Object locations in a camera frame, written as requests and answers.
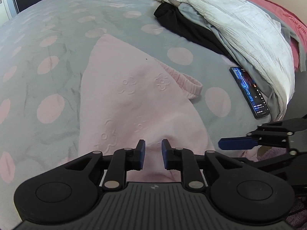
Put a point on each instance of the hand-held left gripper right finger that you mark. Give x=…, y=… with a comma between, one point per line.
x=165, y=154

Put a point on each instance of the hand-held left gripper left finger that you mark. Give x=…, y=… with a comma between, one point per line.
x=142, y=154

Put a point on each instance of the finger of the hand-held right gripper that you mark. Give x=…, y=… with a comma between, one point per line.
x=236, y=143
x=275, y=163

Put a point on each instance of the pink pants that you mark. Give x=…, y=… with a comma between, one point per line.
x=134, y=100

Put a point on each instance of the black smartphone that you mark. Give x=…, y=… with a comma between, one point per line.
x=251, y=93

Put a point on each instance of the grey garment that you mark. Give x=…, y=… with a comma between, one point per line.
x=231, y=46

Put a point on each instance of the white crinkled garment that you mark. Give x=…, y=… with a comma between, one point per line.
x=239, y=21

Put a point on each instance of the black garment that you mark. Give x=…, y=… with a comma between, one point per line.
x=189, y=28

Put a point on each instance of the pink embroidered pillow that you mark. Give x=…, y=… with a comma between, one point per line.
x=268, y=0

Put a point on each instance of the grey bed with pink dots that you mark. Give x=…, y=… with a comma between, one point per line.
x=36, y=52

